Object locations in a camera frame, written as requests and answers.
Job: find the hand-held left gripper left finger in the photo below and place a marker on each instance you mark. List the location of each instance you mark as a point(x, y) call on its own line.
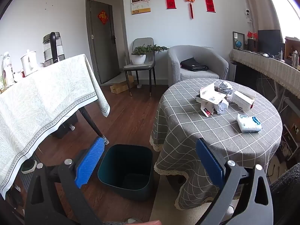
point(90, 161)

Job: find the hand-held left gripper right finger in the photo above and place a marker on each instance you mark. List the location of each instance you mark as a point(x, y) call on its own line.
point(209, 161)

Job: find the dark teal trash bin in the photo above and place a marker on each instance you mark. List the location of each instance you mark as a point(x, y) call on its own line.
point(126, 168)

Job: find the small white box red label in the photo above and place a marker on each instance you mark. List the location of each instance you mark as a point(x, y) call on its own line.
point(206, 109)

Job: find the wet wipes pack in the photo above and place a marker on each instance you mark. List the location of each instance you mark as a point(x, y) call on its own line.
point(247, 124)

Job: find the white rectangular box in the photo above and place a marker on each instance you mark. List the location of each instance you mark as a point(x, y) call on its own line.
point(242, 99)

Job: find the white cardboard packaging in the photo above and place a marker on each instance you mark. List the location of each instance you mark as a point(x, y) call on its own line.
point(208, 90)

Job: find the grey white paper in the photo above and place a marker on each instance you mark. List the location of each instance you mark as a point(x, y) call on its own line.
point(225, 88)

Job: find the person's right forearm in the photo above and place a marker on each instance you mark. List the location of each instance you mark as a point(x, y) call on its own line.
point(286, 187)

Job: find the round table grey checked tablecloth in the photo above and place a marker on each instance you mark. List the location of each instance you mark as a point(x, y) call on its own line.
point(187, 126)

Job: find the black shoe white sole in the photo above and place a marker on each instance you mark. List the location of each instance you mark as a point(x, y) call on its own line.
point(29, 166)

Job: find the dark ribbed floor mat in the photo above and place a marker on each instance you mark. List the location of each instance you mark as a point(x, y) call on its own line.
point(23, 182)

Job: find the cardboard box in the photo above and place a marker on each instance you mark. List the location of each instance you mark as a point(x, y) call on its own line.
point(119, 88)

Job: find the table with white patterned tablecloth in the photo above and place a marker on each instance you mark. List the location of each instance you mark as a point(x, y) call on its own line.
point(46, 93)

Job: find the black handbag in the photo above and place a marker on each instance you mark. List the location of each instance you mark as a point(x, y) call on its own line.
point(193, 65)

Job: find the grey armchair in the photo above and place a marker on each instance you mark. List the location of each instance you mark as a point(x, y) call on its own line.
point(174, 63)

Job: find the grey dining chair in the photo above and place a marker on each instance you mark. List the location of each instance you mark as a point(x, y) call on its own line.
point(140, 66)

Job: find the long desk with lace cloth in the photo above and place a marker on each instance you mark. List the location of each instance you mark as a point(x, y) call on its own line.
point(264, 65)

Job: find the grey door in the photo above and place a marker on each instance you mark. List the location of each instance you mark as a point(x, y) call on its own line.
point(103, 51)

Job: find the potted plant in white pot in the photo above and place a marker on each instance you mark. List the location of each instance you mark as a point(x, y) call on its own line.
point(138, 58)

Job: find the glass electric kettle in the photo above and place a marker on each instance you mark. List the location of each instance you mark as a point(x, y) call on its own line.
point(59, 49)

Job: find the small blue globe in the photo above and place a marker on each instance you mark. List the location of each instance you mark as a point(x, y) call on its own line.
point(238, 43)

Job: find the clear plastic bottle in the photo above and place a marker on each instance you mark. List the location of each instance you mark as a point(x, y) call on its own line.
point(8, 70)

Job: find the brown speaker box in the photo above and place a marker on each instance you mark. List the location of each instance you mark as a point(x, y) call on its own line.
point(252, 45)

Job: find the small white bottle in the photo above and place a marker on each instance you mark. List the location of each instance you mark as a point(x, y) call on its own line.
point(281, 54)

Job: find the framed picture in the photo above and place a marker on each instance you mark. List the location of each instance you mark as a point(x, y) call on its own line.
point(241, 36)

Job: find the small red flags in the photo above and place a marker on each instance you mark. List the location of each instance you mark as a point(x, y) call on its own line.
point(252, 35)

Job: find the black monitor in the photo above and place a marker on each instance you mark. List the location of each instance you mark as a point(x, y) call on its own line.
point(269, 41)

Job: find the red diamond door decoration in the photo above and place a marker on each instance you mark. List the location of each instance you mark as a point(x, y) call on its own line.
point(103, 17)

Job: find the white security camera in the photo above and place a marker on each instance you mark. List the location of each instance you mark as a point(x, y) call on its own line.
point(247, 13)

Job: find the wall calendar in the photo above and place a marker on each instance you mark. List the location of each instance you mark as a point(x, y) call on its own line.
point(140, 3)

